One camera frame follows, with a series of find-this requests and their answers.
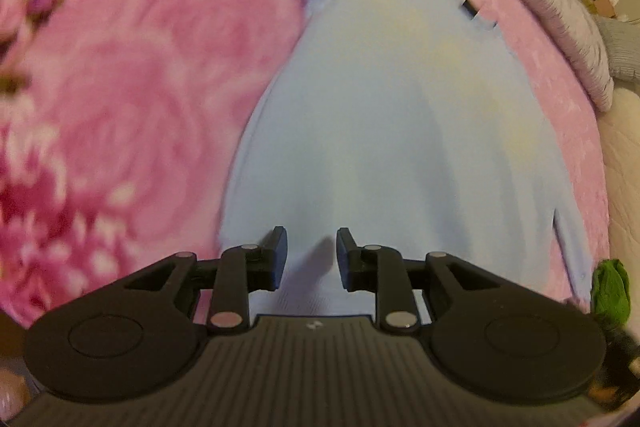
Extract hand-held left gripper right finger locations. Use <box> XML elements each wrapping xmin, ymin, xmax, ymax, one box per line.
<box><xmin>336</xmin><ymin>227</ymin><xmax>502</xmax><ymax>334</ymax></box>

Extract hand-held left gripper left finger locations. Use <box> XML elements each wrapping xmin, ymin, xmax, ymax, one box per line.
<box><xmin>122</xmin><ymin>226</ymin><xmax>290</xmax><ymax>334</ymax></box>

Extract light blue garment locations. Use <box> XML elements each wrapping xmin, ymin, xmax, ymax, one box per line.
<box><xmin>0</xmin><ymin>0</ymin><xmax>608</xmax><ymax>320</ymax></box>

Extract pink floral blanket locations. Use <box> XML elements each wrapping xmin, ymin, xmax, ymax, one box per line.
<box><xmin>0</xmin><ymin>0</ymin><xmax>611</xmax><ymax>343</ymax></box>

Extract green knitted sweater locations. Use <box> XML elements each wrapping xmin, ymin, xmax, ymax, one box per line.
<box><xmin>591</xmin><ymin>258</ymin><xmax>631</xmax><ymax>328</ymax></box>

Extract white quilted headboard cushion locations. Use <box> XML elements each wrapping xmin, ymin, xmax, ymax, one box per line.
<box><xmin>597</xmin><ymin>79</ymin><xmax>640</xmax><ymax>348</ymax></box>

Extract grey striped pillow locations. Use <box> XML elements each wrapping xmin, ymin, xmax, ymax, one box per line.
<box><xmin>595</xmin><ymin>16</ymin><xmax>640</xmax><ymax>82</ymax></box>

